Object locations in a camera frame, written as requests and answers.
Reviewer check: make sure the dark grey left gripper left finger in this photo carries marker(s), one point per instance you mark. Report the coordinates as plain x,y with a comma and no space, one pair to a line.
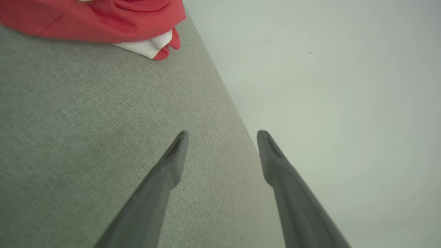
148,203

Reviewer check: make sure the red shorts with white stripe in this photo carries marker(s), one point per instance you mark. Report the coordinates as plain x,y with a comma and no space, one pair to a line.
103,20

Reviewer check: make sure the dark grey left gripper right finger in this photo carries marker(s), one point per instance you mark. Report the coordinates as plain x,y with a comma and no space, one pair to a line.
296,206

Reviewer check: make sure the grey fabric sofa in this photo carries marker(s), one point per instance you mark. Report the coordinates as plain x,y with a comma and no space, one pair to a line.
86,137

